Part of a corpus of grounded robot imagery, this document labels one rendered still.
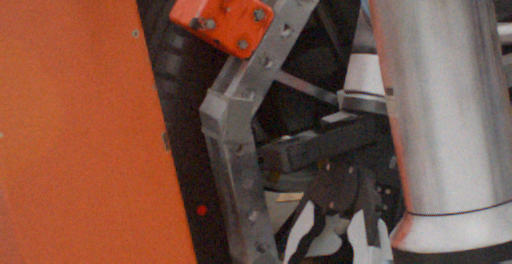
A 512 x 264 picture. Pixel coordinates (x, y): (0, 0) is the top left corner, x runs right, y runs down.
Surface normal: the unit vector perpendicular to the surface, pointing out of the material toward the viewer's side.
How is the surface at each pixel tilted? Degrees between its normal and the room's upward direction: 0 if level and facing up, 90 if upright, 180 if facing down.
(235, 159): 90
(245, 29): 90
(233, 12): 90
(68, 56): 90
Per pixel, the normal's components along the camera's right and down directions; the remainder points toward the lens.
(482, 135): 0.40, 0.08
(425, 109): -0.45, 0.23
